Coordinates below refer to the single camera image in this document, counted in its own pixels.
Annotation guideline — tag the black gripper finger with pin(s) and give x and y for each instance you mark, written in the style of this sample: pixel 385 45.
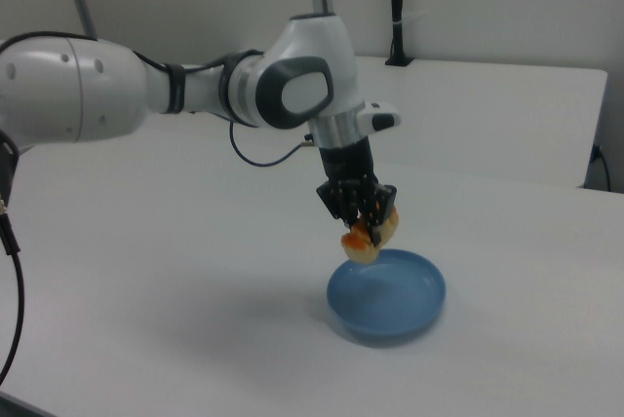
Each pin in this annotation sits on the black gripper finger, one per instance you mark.
pixel 376 234
pixel 352 222

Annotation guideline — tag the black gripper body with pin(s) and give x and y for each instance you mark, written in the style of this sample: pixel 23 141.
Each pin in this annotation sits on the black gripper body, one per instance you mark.
pixel 348 173

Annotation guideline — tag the orange glazed bread loaf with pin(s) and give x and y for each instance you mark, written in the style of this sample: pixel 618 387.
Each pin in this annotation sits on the orange glazed bread loaf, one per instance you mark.
pixel 361 250

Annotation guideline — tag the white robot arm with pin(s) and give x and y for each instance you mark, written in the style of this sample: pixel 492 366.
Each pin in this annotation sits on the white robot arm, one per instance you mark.
pixel 97 90

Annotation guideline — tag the blue round plate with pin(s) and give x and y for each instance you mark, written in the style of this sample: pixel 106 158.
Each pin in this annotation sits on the blue round plate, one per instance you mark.
pixel 390 300

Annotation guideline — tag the black clamp camera pole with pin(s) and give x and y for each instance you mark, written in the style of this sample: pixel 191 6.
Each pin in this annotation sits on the black clamp camera pole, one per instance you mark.
pixel 398 8

